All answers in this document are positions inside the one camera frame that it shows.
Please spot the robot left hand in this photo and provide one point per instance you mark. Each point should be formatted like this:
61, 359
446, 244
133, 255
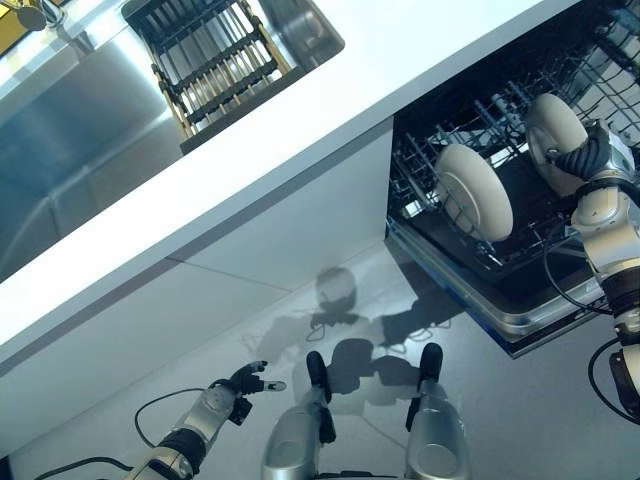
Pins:
245, 382

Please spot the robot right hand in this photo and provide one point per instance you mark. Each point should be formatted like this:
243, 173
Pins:
595, 150

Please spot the cream ceramic plate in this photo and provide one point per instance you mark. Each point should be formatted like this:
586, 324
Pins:
555, 125
475, 195

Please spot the white cabinet door beside dishwasher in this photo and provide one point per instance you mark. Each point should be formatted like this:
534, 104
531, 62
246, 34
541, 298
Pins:
300, 215

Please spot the built-in dishwasher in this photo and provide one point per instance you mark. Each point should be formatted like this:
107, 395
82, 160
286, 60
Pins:
450, 280

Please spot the wide white cabinet door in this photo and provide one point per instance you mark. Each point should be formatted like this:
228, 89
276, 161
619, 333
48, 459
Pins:
125, 350

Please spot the robot right leg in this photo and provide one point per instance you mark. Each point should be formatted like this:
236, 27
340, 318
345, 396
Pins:
435, 430

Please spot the stainless steel sink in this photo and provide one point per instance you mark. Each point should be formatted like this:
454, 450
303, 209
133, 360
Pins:
75, 125

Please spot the black sink dish rack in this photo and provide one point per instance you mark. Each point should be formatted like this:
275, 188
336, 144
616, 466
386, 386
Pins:
215, 75

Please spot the chrome gooseneck faucet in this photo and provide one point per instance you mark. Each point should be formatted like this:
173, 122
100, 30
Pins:
50, 15

